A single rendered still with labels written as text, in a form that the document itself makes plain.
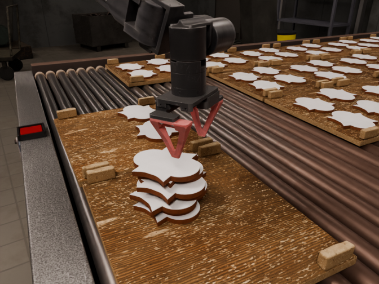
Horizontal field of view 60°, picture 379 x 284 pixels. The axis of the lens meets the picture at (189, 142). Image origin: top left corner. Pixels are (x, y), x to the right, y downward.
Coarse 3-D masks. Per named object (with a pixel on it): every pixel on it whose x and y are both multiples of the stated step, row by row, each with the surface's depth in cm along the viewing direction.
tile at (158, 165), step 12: (144, 156) 64; (156, 156) 64; (168, 156) 64; (180, 156) 64; (192, 156) 64; (144, 168) 59; (156, 168) 59; (168, 168) 59; (180, 168) 59; (192, 168) 59; (156, 180) 58; (168, 180) 57; (180, 180) 57
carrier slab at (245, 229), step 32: (224, 160) 79; (96, 192) 66; (128, 192) 66; (224, 192) 66; (256, 192) 66; (96, 224) 58; (128, 224) 58; (192, 224) 58; (224, 224) 58; (256, 224) 58; (288, 224) 58; (128, 256) 51; (160, 256) 51; (192, 256) 51; (224, 256) 51; (256, 256) 51; (288, 256) 51; (352, 256) 51
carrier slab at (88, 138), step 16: (96, 112) 108; (112, 112) 108; (64, 128) 96; (80, 128) 96; (96, 128) 96; (112, 128) 96; (128, 128) 96; (64, 144) 86; (80, 144) 86; (96, 144) 86; (112, 144) 86; (128, 144) 86; (144, 144) 86; (160, 144) 86; (176, 144) 86; (80, 160) 79; (96, 160) 79; (112, 160) 79; (128, 160) 79; (80, 176) 72
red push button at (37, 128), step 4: (20, 128) 97; (24, 128) 97; (28, 128) 97; (32, 128) 97; (36, 128) 97; (40, 128) 97; (20, 132) 95; (24, 132) 95; (28, 132) 95; (32, 132) 95
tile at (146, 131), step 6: (138, 126) 94; (144, 126) 94; (150, 126) 94; (144, 132) 90; (150, 132) 90; (156, 132) 90; (168, 132) 90; (174, 132) 91; (138, 138) 89; (144, 138) 90; (150, 138) 87; (156, 138) 87
